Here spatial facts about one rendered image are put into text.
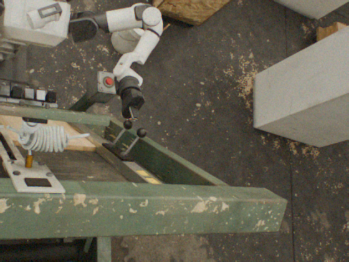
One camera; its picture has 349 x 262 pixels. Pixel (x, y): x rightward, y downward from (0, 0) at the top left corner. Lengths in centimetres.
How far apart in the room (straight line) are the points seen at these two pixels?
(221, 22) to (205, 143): 131
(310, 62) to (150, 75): 134
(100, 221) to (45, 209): 13
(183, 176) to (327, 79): 229
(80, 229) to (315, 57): 313
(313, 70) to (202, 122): 100
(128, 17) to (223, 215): 100
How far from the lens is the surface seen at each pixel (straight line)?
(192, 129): 364
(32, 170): 98
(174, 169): 159
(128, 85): 164
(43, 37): 176
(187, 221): 105
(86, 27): 179
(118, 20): 180
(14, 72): 293
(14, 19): 173
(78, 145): 164
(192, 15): 384
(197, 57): 396
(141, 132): 147
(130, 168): 138
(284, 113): 383
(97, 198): 91
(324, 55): 375
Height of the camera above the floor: 279
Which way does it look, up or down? 59 degrees down
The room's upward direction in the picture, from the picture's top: 62 degrees clockwise
